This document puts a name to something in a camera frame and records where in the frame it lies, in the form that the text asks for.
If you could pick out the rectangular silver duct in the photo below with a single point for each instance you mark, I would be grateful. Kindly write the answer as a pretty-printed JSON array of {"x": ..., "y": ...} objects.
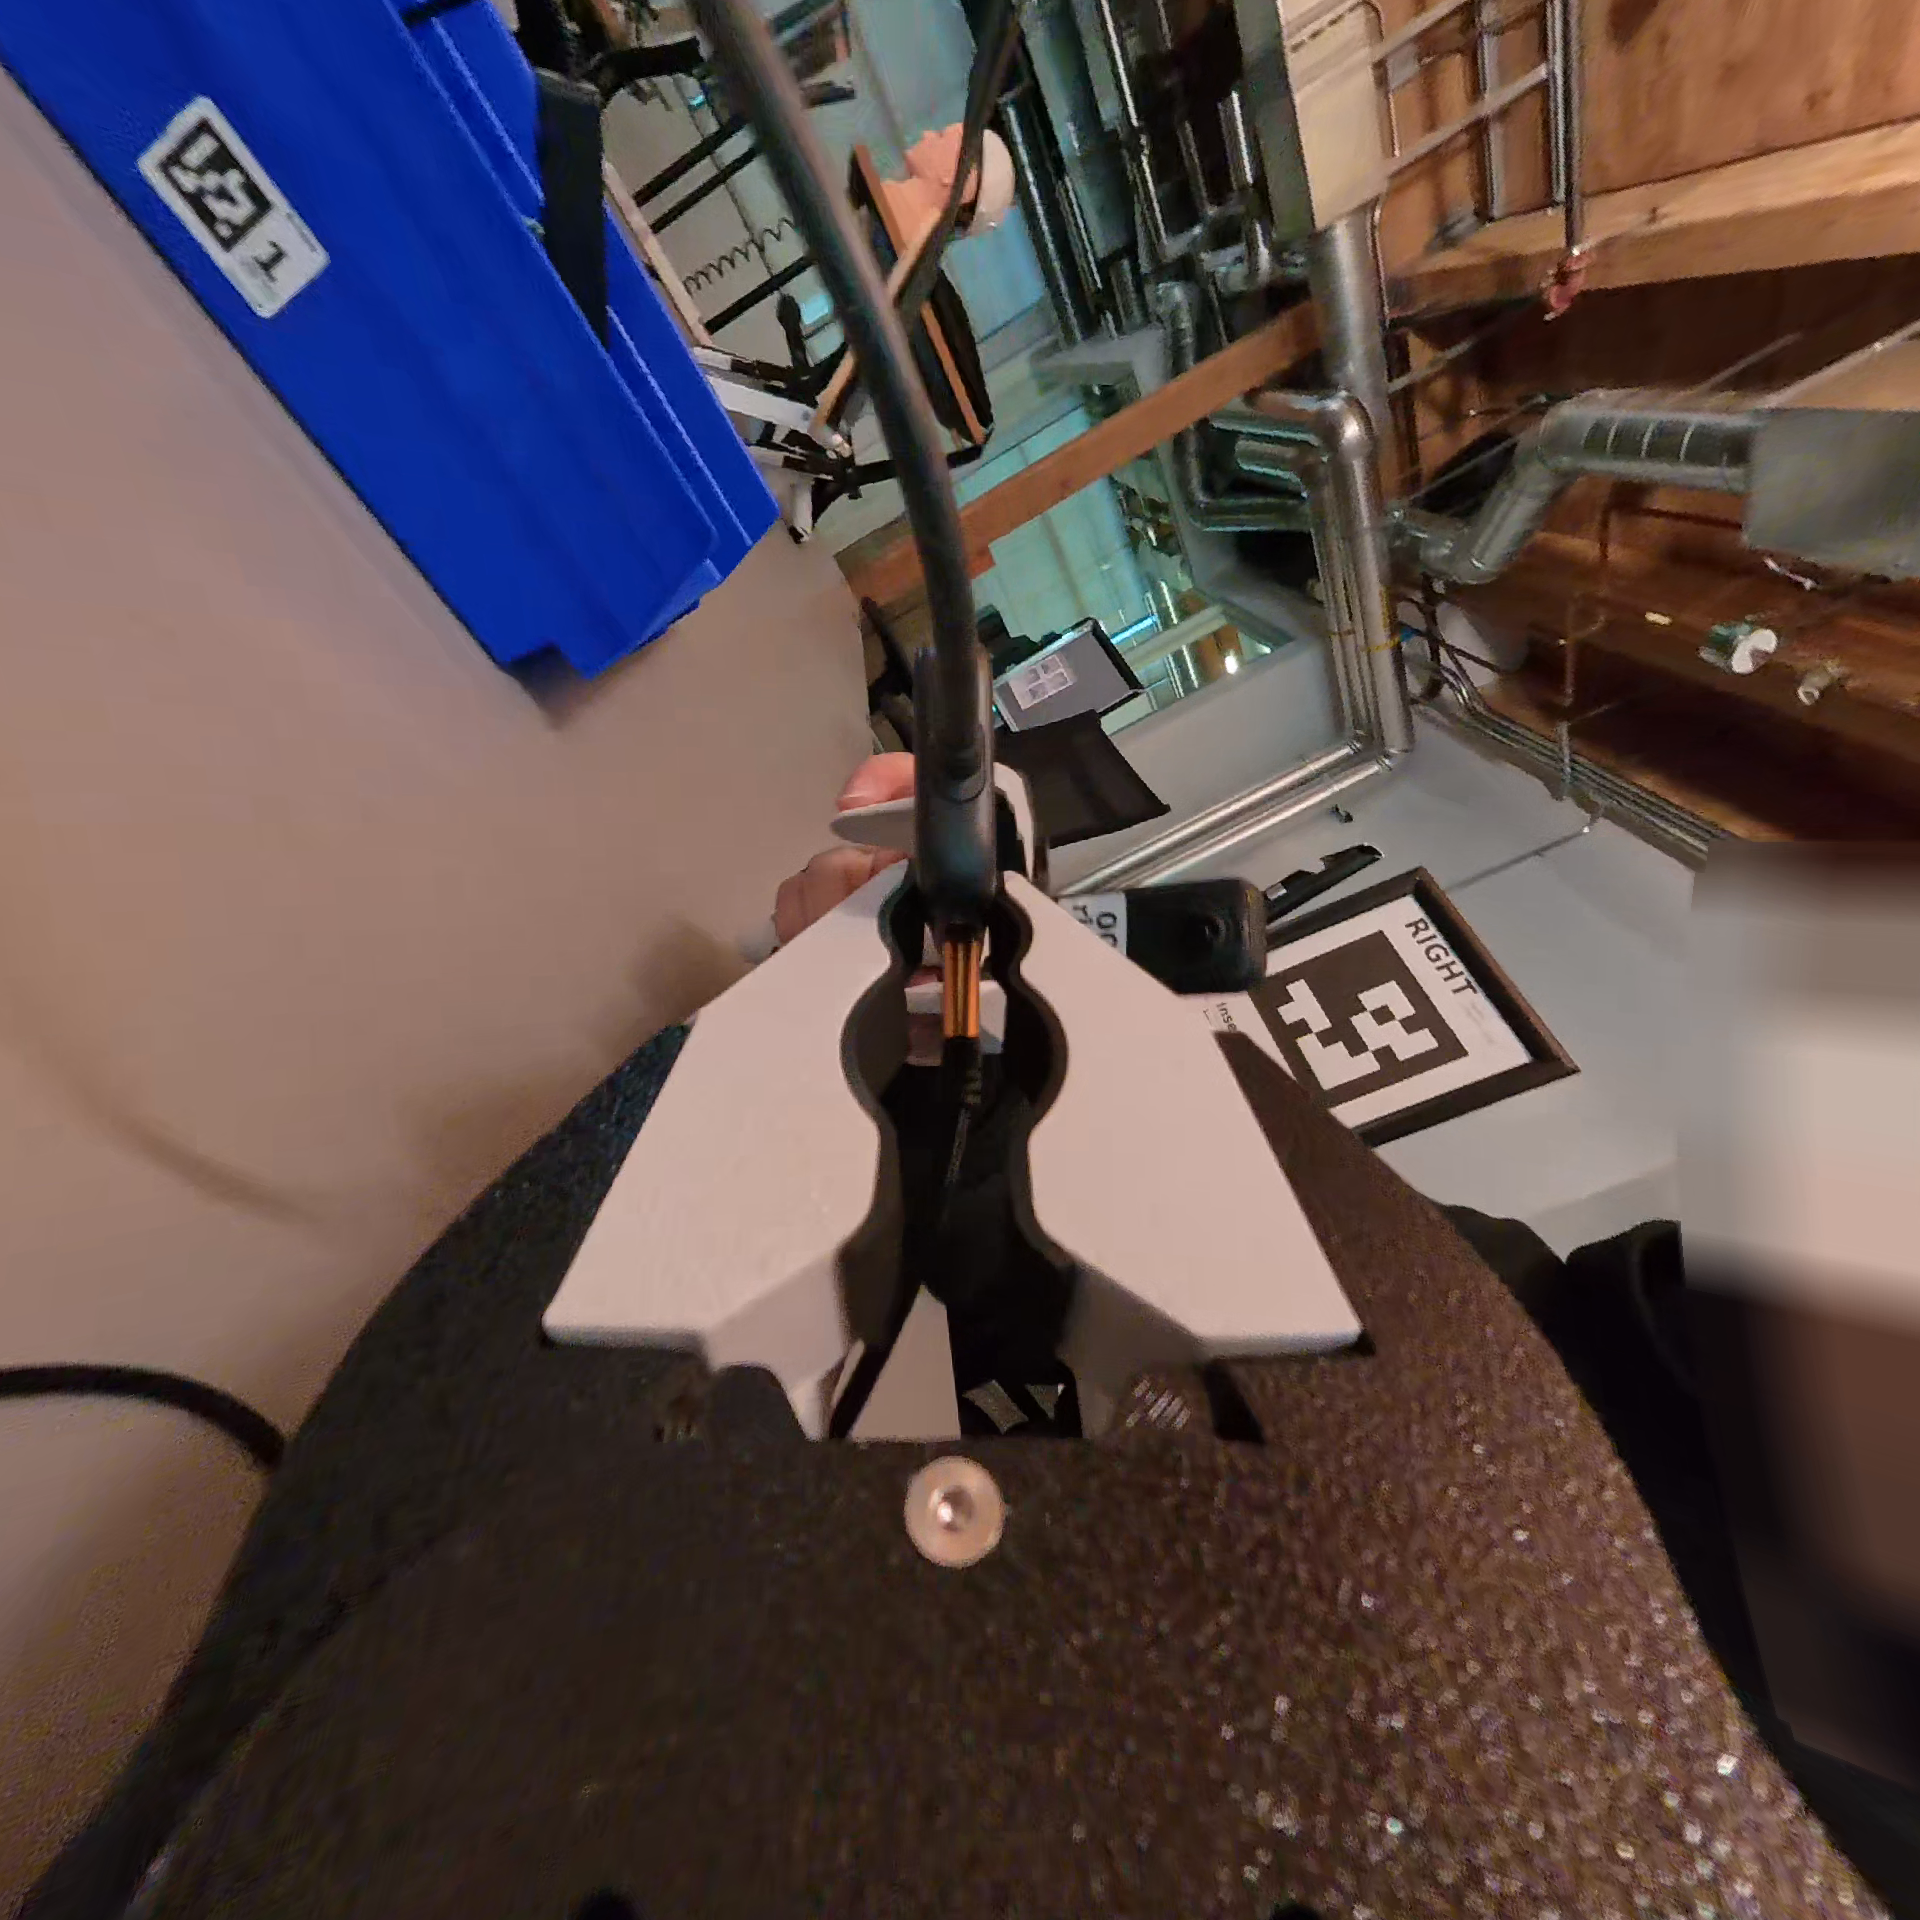
[{"x": 1328, "y": 90}]

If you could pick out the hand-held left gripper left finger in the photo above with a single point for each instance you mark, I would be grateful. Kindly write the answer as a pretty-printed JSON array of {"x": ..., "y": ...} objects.
[{"x": 704, "y": 1200}]

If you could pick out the person's right hand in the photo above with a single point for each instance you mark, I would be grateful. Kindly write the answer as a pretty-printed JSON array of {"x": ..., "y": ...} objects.
[{"x": 825, "y": 902}]

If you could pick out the large framed marker sign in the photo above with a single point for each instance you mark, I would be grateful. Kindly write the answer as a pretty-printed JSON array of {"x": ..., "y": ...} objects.
[{"x": 1395, "y": 1019}]

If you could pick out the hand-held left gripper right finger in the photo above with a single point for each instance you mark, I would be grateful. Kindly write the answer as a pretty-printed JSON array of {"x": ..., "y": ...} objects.
[{"x": 1185, "y": 1200}]

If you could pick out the round silver duct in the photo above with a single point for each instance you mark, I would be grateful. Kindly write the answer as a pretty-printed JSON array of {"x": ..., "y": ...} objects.
[{"x": 1621, "y": 434}]

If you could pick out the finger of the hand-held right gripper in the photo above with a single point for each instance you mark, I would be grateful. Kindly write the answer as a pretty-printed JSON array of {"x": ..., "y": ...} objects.
[
  {"x": 877, "y": 829},
  {"x": 1019, "y": 818}
]

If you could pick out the person's black clothing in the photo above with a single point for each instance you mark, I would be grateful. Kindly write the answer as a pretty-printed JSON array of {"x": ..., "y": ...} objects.
[{"x": 1589, "y": 1425}]

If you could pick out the dark grey usb hub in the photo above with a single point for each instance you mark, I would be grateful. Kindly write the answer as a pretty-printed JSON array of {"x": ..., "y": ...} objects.
[{"x": 954, "y": 809}]

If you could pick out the dark screen with paper tag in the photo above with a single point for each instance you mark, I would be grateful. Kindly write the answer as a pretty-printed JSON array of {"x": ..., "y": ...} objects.
[{"x": 1059, "y": 674}]

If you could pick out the blue plastic bin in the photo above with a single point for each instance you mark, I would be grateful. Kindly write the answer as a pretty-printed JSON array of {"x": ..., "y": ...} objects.
[{"x": 420, "y": 346}]

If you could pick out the black cloth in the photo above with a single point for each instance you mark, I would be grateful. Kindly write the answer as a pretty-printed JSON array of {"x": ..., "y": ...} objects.
[{"x": 1094, "y": 781}]

